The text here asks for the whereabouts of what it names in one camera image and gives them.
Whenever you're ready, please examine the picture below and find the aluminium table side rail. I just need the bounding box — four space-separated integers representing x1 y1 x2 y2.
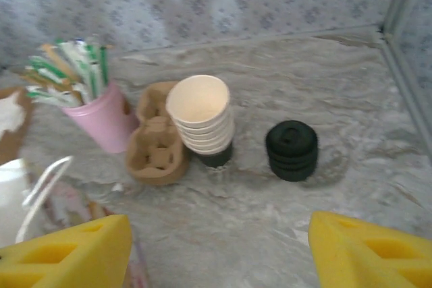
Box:
379 30 432 140

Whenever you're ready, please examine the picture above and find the white green wrapped straw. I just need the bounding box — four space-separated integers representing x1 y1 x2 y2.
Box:
96 44 109 95
59 40 99 100
25 85 84 107
28 55 74 82

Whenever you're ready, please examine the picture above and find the brown pulp cup carrier stack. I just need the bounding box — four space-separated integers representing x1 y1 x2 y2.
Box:
125 81 190 187

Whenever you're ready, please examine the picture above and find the black cup lid stack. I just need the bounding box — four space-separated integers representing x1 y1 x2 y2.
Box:
265 119 319 183

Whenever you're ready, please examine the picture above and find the brown cardboard napkin tray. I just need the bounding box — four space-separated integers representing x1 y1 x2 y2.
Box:
0 86 36 165

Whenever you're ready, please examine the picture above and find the white cartoon print paper bag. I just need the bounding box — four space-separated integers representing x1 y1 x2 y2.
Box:
0 155 149 288

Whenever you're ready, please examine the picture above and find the paper coffee cup stack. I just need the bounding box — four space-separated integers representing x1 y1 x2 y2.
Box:
165 74 236 169

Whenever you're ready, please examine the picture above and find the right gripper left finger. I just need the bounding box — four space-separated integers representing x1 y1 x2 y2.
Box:
0 213 133 288

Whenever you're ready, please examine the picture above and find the wooden stirrer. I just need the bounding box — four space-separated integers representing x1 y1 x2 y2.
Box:
40 43 82 82

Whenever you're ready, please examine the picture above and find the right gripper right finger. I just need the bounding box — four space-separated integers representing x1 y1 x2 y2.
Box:
308 211 432 288

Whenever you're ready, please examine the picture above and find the pink straw holder cup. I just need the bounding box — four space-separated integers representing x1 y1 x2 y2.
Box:
62 80 140 154

